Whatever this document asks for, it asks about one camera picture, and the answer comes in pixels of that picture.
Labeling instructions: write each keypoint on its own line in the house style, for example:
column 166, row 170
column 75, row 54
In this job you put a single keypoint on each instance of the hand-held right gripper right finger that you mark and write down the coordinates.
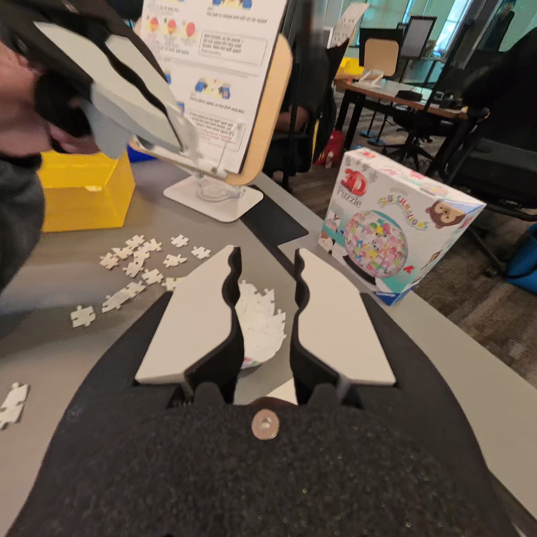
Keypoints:
column 344, row 331

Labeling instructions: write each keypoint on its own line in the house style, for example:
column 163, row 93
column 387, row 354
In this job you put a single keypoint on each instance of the partly built white puzzle ball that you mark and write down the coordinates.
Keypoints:
column 260, row 327

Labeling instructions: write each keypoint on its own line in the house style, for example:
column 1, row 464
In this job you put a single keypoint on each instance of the white printed display board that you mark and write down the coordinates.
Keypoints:
column 218, row 67

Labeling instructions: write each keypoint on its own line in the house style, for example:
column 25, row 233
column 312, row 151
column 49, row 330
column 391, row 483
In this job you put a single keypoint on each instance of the colourful puzzle ball box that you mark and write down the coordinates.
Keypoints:
column 394, row 218

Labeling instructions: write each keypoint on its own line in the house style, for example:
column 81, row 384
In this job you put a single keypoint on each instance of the computer monitor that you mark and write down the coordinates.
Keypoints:
column 419, row 35

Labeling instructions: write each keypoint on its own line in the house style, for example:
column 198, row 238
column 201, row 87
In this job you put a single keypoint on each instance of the printed instruction sheet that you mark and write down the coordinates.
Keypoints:
column 284, row 393

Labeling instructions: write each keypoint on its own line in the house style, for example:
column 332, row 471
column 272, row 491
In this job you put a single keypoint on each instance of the pile of loose puzzle pieces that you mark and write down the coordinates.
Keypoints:
column 138, row 268

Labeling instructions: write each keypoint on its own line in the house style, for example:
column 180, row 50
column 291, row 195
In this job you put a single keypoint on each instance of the person's left hand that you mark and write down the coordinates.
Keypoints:
column 21, row 117

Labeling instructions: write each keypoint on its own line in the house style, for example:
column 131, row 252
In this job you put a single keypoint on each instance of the yellow box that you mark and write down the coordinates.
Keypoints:
column 84, row 193

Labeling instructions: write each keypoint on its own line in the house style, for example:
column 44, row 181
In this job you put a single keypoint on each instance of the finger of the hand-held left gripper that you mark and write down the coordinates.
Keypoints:
column 155, row 75
column 109, row 101

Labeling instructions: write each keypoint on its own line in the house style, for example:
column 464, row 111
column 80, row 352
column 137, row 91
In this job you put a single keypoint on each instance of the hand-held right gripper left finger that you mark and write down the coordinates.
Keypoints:
column 185, row 331

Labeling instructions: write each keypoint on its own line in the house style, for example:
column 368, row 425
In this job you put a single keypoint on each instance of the blue bag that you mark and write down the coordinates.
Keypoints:
column 524, row 260

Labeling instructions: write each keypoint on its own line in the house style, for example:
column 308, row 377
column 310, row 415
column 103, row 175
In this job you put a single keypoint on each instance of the red bag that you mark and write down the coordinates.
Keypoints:
column 331, row 151

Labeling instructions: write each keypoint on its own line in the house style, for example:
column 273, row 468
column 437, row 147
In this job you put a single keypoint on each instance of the person's left forearm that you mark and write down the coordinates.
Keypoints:
column 17, row 218

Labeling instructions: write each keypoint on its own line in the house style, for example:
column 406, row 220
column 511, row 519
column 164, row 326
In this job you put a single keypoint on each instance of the yellow bin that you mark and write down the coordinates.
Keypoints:
column 350, row 67

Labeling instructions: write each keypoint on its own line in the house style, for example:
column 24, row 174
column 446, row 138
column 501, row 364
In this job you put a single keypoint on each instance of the white puzzle piece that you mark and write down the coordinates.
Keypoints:
column 13, row 407

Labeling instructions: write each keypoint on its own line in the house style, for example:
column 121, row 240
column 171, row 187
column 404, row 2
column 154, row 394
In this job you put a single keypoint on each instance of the black mat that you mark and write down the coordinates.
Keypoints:
column 277, row 222

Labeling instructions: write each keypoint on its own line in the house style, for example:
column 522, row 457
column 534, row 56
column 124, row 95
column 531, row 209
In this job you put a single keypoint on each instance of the brown desk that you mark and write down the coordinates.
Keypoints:
column 403, row 96

